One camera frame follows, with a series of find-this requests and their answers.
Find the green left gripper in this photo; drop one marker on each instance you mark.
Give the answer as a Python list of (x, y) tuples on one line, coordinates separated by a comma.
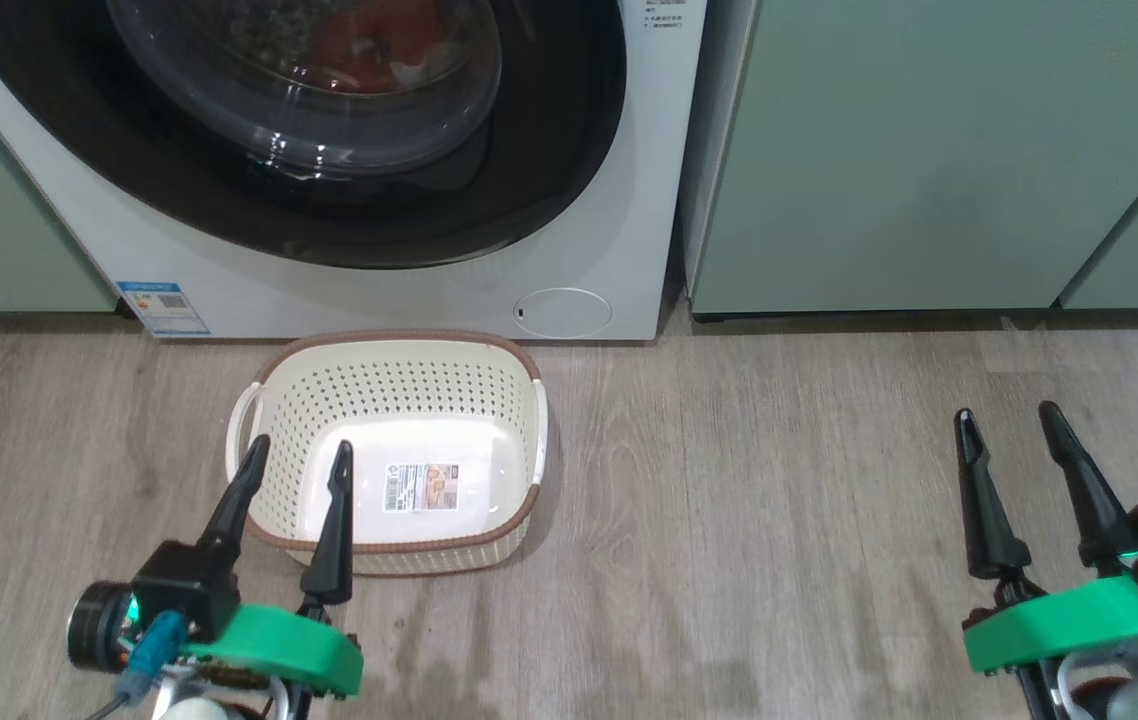
[(279, 645)]

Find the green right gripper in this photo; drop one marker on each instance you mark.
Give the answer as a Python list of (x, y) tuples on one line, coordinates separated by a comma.
[(1069, 620)]

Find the red knit sweater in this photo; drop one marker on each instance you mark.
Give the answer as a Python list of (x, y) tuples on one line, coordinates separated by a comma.
[(369, 45)]

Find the basket product label sticker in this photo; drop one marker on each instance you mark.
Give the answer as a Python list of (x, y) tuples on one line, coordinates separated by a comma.
[(421, 487)]

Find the cream perforated laundry basket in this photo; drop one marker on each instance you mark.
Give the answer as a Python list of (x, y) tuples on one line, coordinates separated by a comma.
[(379, 400)]

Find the white washing machine body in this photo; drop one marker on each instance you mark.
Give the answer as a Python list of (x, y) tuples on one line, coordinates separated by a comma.
[(379, 295)]

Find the blue left wrist connector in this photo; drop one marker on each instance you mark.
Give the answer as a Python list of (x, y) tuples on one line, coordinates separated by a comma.
[(151, 655)]

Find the blue energy label sticker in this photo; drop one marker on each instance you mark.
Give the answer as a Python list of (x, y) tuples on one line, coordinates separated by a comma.
[(162, 308)]

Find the round washer filter cover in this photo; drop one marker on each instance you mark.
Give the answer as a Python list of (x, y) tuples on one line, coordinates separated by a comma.
[(562, 313)]

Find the printed text label on washer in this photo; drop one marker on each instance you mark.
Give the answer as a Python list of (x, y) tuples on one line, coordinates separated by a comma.
[(664, 12)]

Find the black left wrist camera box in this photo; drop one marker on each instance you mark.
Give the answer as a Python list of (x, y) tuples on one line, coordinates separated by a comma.
[(179, 595)]

